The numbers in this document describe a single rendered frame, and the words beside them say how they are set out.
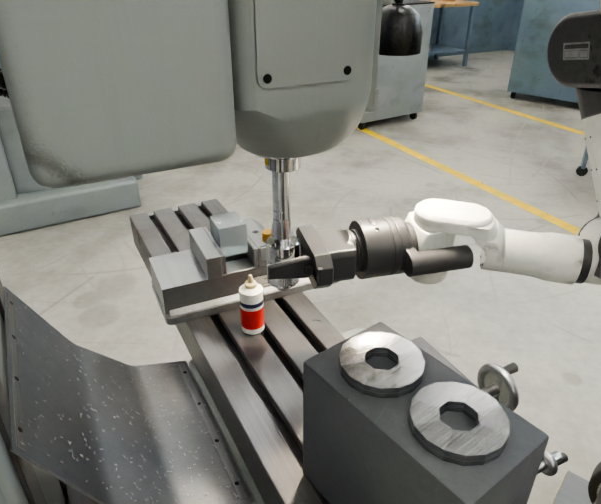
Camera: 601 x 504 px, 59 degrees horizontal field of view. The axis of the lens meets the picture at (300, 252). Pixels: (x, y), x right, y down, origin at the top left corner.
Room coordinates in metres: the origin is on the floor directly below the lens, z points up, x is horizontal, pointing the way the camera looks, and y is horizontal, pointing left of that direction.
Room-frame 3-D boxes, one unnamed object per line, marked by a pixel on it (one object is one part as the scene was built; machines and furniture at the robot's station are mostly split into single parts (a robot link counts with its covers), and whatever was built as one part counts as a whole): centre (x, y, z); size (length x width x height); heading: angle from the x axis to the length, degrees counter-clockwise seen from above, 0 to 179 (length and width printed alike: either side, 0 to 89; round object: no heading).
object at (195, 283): (0.88, 0.11, 1.01); 0.35 x 0.15 x 0.11; 115
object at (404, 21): (0.79, -0.13, 1.43); 0.07 x 0.07 x 0.06
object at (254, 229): (0.89, 0.08, 1.04); 0.12 x 0.06 x 0.04; 25
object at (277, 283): (0.65, 0.02, 1.13); 0.05 x 0.05 x 0.06
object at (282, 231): (0.65, 0.02, 1.23); 0.03 x 0.03 x 0.11
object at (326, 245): (0.67, -0.07, 1.14); 0.13 x 0.12 x 0.10; 14
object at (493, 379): (0.88, -0.42, 0.65); 0.16 x 0.12 x 0.12; 117
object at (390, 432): (0.39, -0.12, 1.05); 0.22 x 0.12 x 0.20; 37
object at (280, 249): (0.65, 0.02, 1.17); 0.05 x 0.05 x 0.01
